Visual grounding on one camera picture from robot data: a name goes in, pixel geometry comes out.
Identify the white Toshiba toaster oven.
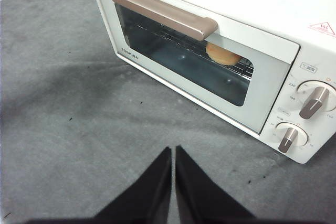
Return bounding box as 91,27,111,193
86,0,336,164

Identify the golden brown bread loaf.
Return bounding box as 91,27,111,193
205,42,242,66

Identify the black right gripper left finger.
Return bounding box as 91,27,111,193
86,146,173,224

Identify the beige oven knob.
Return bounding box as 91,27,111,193
275,122,310,153
298,81,336,120

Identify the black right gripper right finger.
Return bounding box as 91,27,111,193
175,145,257,224

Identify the metal wire oven rack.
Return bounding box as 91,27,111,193
128,22,255,80

